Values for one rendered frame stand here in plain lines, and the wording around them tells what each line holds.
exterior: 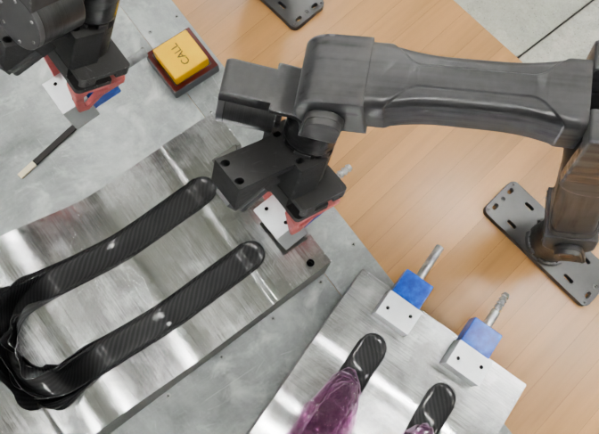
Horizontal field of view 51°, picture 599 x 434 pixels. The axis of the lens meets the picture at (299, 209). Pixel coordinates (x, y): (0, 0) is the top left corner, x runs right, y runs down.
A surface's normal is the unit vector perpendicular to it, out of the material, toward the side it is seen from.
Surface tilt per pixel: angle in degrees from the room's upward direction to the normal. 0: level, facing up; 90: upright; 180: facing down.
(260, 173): 23
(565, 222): 83
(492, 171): 0
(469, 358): 0
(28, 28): 64
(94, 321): 27
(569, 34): 1
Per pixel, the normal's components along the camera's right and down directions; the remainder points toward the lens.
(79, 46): 0.60, 0.78
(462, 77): -0.15, -0.29
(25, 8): -0.53, 0.57
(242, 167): 0.22, -0.57
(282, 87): 0.15, -0.23
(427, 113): -0.12, 0.94
